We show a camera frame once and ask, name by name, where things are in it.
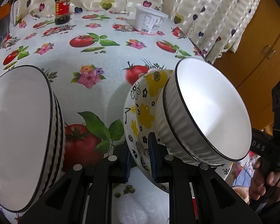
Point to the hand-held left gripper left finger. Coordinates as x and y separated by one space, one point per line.
127 168

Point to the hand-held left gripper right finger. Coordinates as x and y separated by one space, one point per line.
152 158

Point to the yellow floral bowl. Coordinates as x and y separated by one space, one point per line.
142 112

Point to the white deep plate black rim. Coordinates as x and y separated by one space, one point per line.
18 140

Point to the person's right hand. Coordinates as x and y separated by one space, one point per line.
270 189

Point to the wooden cabinet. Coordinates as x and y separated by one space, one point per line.
254 63

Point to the fruit and flower printed tablecloth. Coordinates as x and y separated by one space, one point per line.
116 60

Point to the white plastic tub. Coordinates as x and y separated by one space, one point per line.
149 19

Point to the red label sauce jar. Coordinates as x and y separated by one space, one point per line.
63 7

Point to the dark box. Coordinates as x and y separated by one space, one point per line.
3 30

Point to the orange box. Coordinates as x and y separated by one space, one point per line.
0 14

